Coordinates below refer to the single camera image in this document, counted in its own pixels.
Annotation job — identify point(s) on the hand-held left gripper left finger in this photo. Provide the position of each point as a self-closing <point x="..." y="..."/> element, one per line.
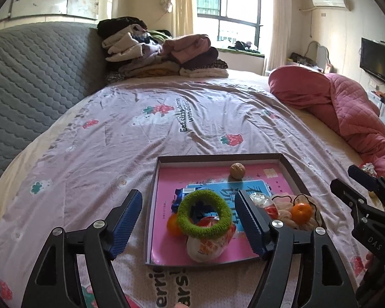
<point x="126" y="223"/>

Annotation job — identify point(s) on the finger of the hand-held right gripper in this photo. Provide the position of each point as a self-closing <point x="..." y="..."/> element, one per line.
<point x="361" y="174"/>
<point x="346" y="192"/>

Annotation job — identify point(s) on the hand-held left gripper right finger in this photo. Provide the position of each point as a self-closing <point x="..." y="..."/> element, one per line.
<point x="248" y="221"/>

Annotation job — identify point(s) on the clear red snack bag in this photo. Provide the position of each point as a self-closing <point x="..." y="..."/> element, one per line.
<point x="271" y="211"/>

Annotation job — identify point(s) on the orange mandarin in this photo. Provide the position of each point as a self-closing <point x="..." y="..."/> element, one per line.
<point x="301" y="213"/>
<point x="172" y="226"/>

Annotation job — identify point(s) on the walnut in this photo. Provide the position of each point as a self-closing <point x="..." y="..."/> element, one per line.
<point x="237" y="170"/>

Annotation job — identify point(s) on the white red-print snack bag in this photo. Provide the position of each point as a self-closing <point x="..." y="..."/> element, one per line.
<point x="205" y="250"/>

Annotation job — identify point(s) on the blue snack packet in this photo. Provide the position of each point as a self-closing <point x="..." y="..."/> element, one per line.
<point x="178" y="199"/>

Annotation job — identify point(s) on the grey cardboard box tray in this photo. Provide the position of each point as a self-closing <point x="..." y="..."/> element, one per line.
<point x="218" y="159"/>

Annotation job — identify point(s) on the small colourful toys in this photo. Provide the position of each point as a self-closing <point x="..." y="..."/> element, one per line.
<point x="369" y="167"/>

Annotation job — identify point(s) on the pink quilt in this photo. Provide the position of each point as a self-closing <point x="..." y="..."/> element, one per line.
<point x="340" y="102"/>

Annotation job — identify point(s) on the black television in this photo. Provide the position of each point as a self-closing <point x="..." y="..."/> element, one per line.
<point x="378" y="61"/>

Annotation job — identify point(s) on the dark bag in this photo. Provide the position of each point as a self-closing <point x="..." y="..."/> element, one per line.
<point x="300" y="57"/>

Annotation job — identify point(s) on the cream curtain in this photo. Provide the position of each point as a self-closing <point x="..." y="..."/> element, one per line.
<point x="184" y="3"/>
<point x="279" y="22"/>

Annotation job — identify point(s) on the dark clothes on windowsill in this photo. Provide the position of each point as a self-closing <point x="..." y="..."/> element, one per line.
<point x="243" y="45"/>

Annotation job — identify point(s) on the white air conditioner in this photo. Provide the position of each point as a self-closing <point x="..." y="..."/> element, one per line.
<point x="330" y="1"/>

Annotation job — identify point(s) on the grey quilted headboard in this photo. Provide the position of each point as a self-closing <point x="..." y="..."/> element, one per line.
<point x="35" y="70"/>

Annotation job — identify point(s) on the pile of folded clothes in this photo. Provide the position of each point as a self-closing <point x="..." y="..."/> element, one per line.
<point x="186" y="48"/>

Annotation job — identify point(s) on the window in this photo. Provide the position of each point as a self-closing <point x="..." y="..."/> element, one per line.
<point x="237" y="3"/>

